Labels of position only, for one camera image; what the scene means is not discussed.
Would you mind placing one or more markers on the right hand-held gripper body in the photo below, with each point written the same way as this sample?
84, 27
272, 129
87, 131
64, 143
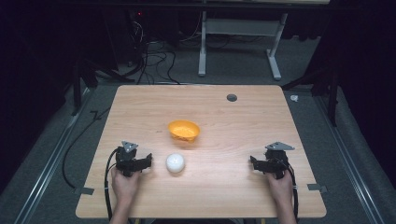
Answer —
276, 161

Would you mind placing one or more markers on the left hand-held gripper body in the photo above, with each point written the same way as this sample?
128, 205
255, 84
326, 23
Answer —
126, 160

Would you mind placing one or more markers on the white ball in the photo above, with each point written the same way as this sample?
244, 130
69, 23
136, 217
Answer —
175, 162

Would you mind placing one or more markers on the orange bowl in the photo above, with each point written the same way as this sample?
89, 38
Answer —
184, 130

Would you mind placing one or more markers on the person's left hand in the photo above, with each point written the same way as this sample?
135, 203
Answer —
124, 186

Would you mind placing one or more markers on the person's right hand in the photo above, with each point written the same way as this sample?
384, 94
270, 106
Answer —
281, 188

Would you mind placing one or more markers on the grey tape piece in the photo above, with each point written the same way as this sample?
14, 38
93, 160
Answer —
317, 188
84, 190

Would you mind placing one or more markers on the white crumpled scrap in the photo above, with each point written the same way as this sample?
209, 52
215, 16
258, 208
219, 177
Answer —
294, 98

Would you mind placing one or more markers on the grey round table grommet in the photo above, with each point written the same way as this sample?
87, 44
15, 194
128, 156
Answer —
232, 97

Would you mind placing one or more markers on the black metal stand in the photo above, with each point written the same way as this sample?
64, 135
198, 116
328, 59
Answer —
327, 87
84, 77

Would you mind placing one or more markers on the metal floor rail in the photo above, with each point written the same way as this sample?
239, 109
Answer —
49, 161
348, 158

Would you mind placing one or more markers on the white metal desk frame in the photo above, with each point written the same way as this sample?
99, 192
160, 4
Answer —
239, 27

